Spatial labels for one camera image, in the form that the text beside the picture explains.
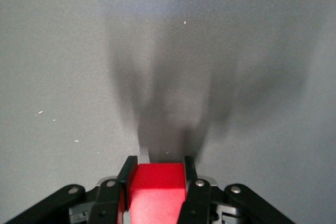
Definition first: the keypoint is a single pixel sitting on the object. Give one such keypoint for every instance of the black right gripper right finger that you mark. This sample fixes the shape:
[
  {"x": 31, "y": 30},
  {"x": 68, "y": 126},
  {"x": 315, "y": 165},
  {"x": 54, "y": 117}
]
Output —
[{"x": 190, "y": 171}]

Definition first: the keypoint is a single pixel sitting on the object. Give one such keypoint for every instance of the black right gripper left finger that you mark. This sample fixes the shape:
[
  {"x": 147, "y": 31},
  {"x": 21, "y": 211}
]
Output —
[{"x": 127, "y": 171}]

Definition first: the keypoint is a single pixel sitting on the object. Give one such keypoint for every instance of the red cube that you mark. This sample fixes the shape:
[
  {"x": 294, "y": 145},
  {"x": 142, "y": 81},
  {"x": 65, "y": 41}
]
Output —
[{"x": 157, "y": 190}]

